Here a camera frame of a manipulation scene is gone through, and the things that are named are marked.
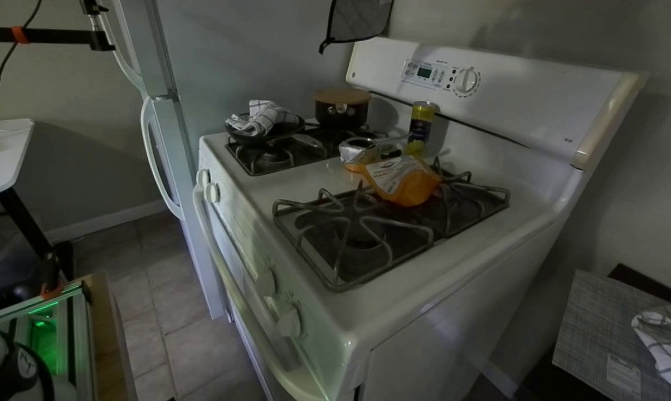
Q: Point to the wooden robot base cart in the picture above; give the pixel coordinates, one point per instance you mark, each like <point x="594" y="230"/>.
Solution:
<point x="66" y="348"/>

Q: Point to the dark cooking pot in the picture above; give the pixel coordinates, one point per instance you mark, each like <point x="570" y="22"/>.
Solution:
<point x="343" y="116"/>

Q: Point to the black stove grate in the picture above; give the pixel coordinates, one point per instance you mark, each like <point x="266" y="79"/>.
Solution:
<point x="356" y="237"/>

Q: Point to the small open tin can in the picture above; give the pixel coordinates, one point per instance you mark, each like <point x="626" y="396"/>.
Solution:
<point x="358" y="149"/>

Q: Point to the orange snack bag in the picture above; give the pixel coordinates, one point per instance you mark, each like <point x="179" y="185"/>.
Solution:
<point x="405" y="181"/>

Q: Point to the white gas stove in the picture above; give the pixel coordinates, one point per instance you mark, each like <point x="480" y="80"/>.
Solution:
<point x="346" y="296"/>

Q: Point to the black frying pan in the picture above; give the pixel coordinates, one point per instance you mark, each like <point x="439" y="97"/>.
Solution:
<point x="278" y="135"/>

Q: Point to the white stove knob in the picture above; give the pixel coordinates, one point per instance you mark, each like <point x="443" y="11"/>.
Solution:
<point x="290" y="324"/>
<point x="266" y="283"/>

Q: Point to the white checkered kitchen towel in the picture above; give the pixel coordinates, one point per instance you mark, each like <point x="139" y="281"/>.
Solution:
<point x="260" y="118"/>

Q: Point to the white refrigerator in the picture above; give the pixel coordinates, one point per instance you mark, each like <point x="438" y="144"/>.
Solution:
<point x="142" y="55"/>

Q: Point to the grey patterned placemat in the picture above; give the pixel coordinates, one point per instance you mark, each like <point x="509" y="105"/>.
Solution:
<point x="599" y="344"/>

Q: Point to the white table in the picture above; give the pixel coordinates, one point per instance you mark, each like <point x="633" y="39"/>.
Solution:
<point x="14" y="144"/>

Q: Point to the black mesh wall hanger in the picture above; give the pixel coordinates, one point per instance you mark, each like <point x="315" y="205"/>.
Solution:
<point x="353" y="21"/>

